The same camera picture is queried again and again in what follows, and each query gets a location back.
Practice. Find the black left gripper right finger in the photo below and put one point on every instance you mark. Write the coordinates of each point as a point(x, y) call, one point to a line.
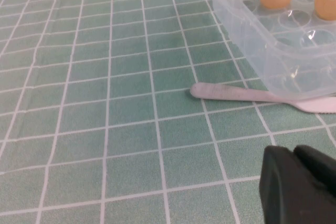
point(317, 163)

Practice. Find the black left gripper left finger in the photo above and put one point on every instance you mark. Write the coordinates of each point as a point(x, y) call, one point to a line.
point(283, 195)

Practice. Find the clear plastic egg box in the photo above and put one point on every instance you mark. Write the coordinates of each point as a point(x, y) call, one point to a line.
point(262, 51)

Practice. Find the pink plastic spoon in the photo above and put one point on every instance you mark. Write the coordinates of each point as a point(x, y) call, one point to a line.
point(223, 93)

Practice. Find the green checked tablecloth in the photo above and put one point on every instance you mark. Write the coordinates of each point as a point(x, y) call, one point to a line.
point(105, 103)

